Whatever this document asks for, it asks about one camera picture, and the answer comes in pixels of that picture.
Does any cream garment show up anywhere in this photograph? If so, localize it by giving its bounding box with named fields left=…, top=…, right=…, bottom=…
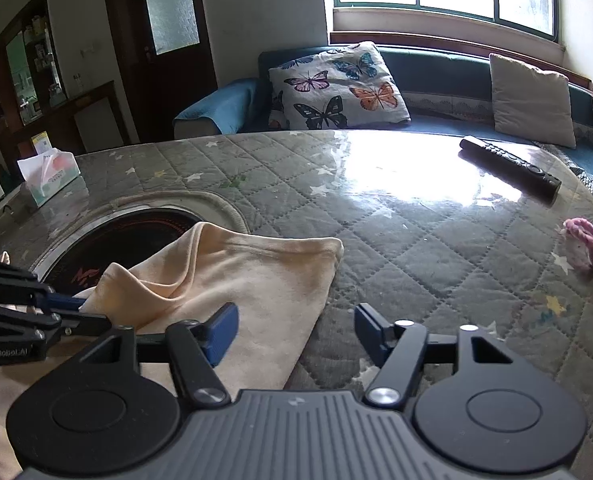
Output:
left=0, top=221, right=344, bottom=480

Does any dark blue sofa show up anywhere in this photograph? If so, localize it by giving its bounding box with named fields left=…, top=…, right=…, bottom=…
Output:
left=174, top=45, right=593, bottom=201

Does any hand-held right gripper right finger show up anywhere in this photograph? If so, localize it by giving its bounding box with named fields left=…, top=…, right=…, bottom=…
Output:
left=355, top=302, right=517, bottom=409

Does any round black induction cooktop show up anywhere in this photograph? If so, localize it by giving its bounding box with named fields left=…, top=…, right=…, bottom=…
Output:
left=29, top=192, right=250, bottom=297

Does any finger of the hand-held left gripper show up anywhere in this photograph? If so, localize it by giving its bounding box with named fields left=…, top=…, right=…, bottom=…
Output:
left=0, top=255, right=87, bottom=313
left=0, top=305, right=111, bottom=344

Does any pink hair tie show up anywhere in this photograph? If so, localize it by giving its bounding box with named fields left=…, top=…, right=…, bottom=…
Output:
left=562, top=217, right=593, bottom=277

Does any butterfly print pillow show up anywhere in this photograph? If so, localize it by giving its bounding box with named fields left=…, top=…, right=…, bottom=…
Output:
left=268, top=41, right=411, bottom=131

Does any black remote control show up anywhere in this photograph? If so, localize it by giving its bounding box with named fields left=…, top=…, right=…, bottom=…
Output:
left=459, top=135, right=562, bottom=205

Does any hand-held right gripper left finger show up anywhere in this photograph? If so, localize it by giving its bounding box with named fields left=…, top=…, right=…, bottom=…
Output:
left=74, top=302, right=240, bottom=409

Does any beige pillow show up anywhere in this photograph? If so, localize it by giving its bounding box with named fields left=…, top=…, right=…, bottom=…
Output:
left=489, top=53, right=577, bottom=149

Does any dark wooden door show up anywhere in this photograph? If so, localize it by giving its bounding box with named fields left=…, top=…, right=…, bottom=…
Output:
left=101, top=0, right=220, bottom=143

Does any tissue box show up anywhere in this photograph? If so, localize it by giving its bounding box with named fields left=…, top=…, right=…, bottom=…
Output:
left=17, top=149, right=82, bottom=207

